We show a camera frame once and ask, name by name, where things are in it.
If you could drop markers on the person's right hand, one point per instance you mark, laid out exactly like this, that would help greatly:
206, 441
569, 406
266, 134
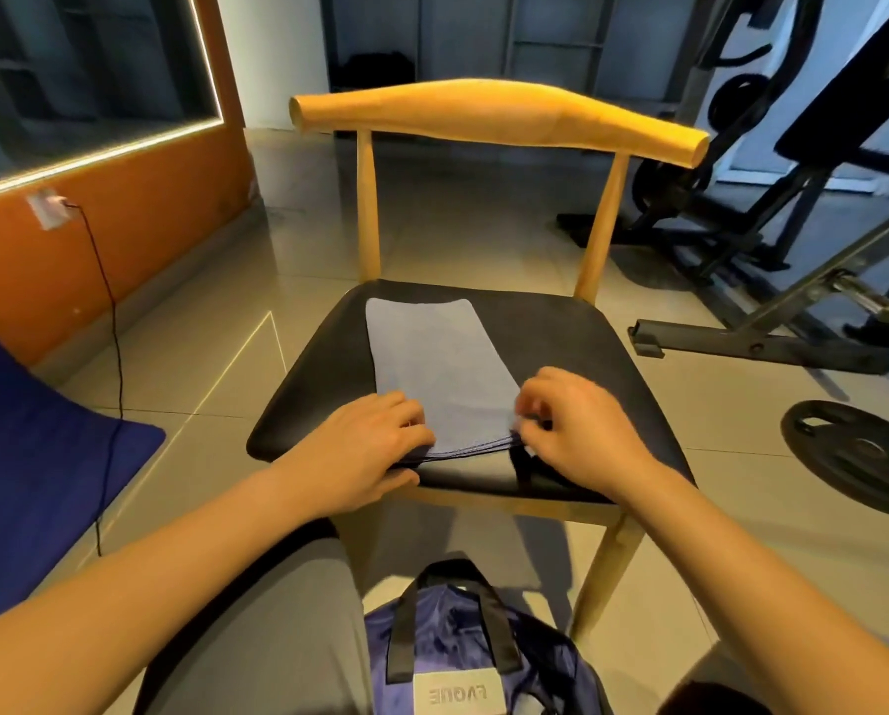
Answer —
586, 432

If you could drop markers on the person's left hand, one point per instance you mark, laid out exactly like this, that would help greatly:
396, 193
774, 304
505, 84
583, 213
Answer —
355, 454

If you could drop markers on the single blue-grey towel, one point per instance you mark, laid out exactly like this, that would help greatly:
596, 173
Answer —
437, 365

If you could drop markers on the navy blue bag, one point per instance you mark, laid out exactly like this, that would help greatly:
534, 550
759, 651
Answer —
564, 670

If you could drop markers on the person's right forearm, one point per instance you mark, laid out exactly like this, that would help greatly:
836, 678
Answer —
772, 588

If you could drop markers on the person's left forearm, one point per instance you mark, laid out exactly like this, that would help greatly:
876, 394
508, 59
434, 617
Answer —
132, 603

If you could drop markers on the person's left leg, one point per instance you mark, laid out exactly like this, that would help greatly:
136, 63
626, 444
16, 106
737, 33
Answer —
281, 648

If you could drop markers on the wooden chair with black seat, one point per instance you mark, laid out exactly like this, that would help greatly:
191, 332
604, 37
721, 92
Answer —
593, 335

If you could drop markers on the black and grey gym machine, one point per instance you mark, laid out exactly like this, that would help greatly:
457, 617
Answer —
772, 290

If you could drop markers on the loose black weight plate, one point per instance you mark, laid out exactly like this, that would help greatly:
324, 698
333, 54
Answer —
861, 457

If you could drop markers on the dark blue mat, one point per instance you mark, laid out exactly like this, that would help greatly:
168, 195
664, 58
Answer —
42, 469

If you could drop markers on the grey shelf unit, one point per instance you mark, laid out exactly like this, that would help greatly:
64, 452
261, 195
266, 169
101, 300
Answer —
459, 30

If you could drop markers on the white wall socket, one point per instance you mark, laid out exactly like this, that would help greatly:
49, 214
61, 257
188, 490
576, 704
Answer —
50, 210

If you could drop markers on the wall mirror with light strip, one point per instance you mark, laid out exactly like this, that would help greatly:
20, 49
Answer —
87, 67

